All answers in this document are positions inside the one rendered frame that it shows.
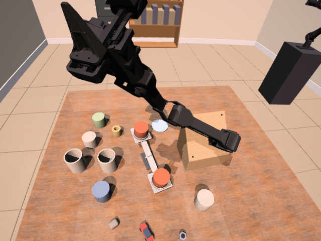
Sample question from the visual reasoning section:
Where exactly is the red toy car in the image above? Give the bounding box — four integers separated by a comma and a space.
139, 222, 154, 241

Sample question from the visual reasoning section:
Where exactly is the white round dish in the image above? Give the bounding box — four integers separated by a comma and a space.
151, 119, 168, 132

